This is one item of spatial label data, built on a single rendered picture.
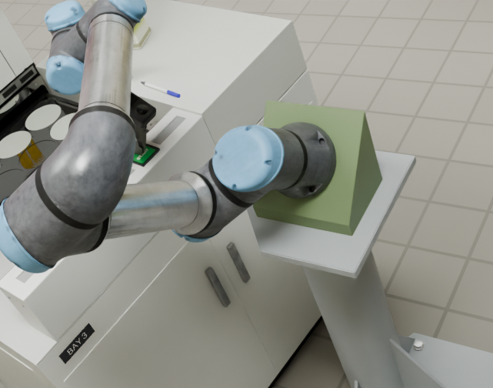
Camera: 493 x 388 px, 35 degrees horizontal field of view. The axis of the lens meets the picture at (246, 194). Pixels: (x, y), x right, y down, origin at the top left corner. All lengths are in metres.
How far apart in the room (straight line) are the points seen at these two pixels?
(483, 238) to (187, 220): 1.39
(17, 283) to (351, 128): 0.71
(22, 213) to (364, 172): 0.71
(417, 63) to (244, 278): 1.57
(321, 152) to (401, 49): 1.92
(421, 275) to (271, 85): 0.90
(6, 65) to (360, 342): 1.14
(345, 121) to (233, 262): 0.58
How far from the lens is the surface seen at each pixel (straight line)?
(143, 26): 2.06
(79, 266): 1.62
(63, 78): 1.42
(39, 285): 1.57
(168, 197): 1.33
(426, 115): 3.04
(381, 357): 2.00
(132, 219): 1.26
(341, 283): 1.74
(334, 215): 1.55
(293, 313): 2.26
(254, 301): 2.09
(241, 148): 1.39
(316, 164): 1.50
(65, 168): 1.07
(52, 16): 1.52
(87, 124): 1.10
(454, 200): 2.71
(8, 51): 2.16
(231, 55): 1.88
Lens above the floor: 1.96
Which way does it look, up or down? 42 degrees down
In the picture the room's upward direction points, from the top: 24 degrees counter-clockwise
